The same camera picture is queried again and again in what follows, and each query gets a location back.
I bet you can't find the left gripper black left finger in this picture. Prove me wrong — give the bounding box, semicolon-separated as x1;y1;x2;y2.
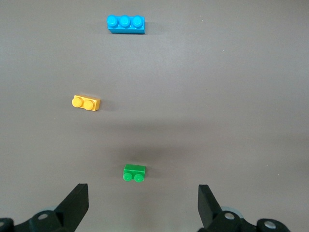
0;183;89;232

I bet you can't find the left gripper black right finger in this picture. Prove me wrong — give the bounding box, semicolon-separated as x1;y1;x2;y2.
197;184;289;232

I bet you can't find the yellow two-stud block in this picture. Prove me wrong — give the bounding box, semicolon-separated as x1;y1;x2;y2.
71;94;102;112

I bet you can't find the green two-stud block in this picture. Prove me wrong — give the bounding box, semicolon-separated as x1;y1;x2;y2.
122;163;147;183

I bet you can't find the blue three-stud block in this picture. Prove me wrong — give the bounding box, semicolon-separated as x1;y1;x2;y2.
106;14;146;35

